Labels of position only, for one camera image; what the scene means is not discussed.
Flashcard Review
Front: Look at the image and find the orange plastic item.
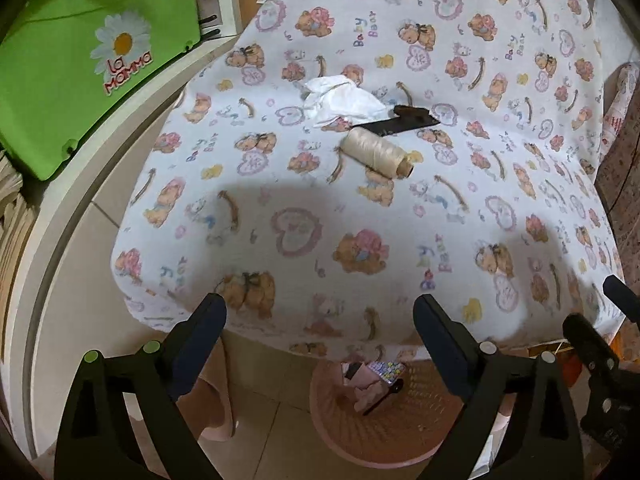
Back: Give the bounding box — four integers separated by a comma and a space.
560, 345, 584, 386

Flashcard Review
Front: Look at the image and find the cream thread spool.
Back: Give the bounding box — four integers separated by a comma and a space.
341, 126, 416, 179

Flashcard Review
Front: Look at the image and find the black plastic piece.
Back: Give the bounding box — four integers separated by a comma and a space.
354, 105, 441, 137

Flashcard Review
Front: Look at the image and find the large white tissue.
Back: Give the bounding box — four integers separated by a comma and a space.
301, 75, 390, 131

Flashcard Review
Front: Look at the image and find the black plastic spoon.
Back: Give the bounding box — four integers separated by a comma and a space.
362, 379, 405, 416

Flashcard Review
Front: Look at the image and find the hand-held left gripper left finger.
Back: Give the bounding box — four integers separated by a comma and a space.
54, 293, 228, 480

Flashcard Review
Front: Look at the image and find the hanging red print cloth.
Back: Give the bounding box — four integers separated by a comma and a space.
595, 62, 640, 261

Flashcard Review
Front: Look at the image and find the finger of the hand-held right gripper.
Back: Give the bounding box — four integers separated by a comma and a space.
602, 274, 640, 322
562, 312, 624, 377

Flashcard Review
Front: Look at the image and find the green storage box white lid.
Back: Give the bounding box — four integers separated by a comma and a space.
0, 0, 201, 181

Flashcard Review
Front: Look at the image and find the purple checked box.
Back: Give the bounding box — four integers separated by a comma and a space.
367, 360, 406, 386

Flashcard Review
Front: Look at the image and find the pink plastic basket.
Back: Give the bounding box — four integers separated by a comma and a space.
309, 355, 517, 467

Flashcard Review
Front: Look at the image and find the pink plastic object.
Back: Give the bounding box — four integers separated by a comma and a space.
192, 340, 233, 441

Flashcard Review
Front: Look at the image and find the stack of brown paper sheets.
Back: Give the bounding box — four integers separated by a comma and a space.
0, 150, 36, 241

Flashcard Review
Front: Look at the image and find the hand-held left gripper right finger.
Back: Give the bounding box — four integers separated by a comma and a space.
412, 294, 586, 480

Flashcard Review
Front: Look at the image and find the bear print tablecloth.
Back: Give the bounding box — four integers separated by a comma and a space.
111, 0, 626, 361

